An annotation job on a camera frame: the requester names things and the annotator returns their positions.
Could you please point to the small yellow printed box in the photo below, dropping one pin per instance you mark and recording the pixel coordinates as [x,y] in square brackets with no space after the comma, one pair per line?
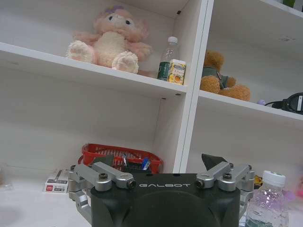
[177,72]

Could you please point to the white red staple box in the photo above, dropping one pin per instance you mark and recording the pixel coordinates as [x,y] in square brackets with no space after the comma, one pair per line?
[55,182]

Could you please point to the white bookshelf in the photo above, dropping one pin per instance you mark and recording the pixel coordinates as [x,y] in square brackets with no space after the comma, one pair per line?
[189,94]

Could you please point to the small purple figurine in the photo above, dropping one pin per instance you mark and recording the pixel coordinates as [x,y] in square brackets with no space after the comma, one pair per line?
[261,102]

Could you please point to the small yellow toy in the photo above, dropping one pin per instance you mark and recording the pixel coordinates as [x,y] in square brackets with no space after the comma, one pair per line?
[258,182]

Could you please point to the brown teddy bear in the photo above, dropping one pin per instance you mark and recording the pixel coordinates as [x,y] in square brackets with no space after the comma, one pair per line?
[213,80]

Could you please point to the blue pen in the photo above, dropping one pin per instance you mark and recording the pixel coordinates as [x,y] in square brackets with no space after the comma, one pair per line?
[146,163]

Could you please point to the clear white cap bottle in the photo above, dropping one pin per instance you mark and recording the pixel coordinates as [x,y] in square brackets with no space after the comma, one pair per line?
[267,203]

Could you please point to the red plastic basket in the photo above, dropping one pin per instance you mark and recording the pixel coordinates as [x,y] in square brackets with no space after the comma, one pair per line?
[94,151]

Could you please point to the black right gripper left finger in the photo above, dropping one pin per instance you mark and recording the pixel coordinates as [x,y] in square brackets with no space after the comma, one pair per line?
[85,173]

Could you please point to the pink plush bunny toy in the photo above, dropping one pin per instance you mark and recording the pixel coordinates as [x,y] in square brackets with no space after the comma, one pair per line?
[109,45]

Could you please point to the pink purple soft toy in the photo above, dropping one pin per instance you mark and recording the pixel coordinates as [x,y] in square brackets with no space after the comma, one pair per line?
[296,179]

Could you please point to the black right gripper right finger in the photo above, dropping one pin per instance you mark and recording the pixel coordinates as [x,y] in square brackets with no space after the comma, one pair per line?
[220,172]

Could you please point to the green label water bottle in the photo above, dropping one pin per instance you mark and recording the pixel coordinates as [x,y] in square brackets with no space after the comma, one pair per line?
[166,63]

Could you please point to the black headset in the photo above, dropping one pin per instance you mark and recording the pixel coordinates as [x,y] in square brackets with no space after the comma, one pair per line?
[293,101]

